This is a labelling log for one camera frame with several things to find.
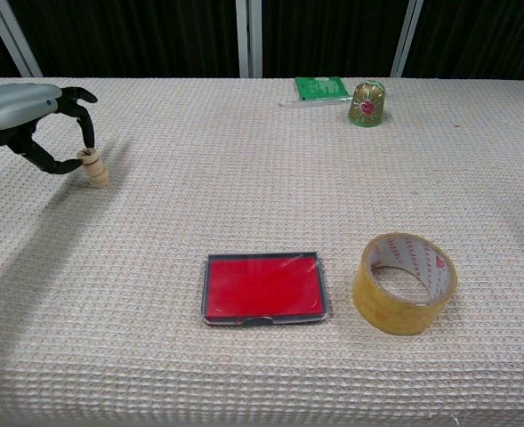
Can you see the green foil packet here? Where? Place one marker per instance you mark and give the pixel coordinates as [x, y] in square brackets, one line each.
[319, 86]

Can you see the beige woven tablecloth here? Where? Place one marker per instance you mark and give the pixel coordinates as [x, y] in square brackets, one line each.
[244, 200]

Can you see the green gold foil dome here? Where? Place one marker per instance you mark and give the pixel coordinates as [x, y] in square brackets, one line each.
[367, 107]

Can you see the white aluminium frame post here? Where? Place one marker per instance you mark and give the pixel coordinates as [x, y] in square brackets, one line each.
[249, 40]
[406, 40]
[19, 42]

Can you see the red ink pad case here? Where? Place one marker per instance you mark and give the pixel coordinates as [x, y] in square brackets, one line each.
[263, 287]

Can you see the yellowish clear tape roll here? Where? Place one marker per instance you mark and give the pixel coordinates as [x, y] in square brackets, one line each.
[377, 311]

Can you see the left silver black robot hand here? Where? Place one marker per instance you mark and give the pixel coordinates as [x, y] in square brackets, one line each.
[12, 109]

